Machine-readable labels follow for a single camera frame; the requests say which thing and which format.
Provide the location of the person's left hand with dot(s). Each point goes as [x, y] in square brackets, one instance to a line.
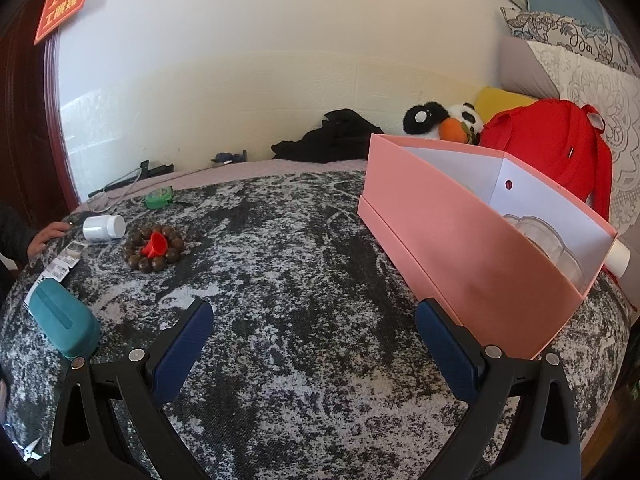
[47, 240]

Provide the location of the blister pill cards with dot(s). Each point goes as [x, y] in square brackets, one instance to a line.
[62, 262]

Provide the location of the floral patterned pillow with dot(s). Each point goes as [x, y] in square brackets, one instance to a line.
[570, 35]

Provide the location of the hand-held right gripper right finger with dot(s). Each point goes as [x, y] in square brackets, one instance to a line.
[447, 345]

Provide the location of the yellow pillow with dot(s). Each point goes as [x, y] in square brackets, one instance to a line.
[495, 100]

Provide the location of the white lace cushion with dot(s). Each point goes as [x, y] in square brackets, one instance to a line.
[600, 100]

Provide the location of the black clothing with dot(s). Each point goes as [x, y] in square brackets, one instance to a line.
[335, 137]

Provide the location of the white pill bottle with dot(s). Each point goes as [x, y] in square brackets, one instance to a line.
[102, 228]

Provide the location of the pink cardboard box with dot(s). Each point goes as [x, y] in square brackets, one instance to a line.
[450, 240]

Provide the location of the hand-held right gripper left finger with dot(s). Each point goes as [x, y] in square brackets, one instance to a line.
[182, 355]

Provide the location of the dark wooden door frame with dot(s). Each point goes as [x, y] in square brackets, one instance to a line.
[35, 135]

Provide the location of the blue small item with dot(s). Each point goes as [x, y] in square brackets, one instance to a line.
[227, 157]

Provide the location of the grey cushion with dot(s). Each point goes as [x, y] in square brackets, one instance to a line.
[525, 70]

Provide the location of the white cylindrical bottle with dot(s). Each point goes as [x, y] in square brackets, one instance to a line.
[620, 259]

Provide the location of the person's left forearm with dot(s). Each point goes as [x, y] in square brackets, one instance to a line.
[15, 240]

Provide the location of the clear plastic container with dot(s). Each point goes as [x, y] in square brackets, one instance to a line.
[550, 240]

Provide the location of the red bag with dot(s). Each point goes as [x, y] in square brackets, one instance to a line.
[545, 140]

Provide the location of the red wall poster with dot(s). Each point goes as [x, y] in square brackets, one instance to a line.
[65, 0]

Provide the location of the small scissors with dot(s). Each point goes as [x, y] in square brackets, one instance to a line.
[31, 449]

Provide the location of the green tape measure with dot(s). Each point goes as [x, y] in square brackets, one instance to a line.
[159, 199]

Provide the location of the panda plush toy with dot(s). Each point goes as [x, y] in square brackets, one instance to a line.
[425, 120]

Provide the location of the teal case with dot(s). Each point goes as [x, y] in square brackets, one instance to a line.
[65, 320]

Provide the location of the red plastic funnel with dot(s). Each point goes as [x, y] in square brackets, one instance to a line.
[154, 245]

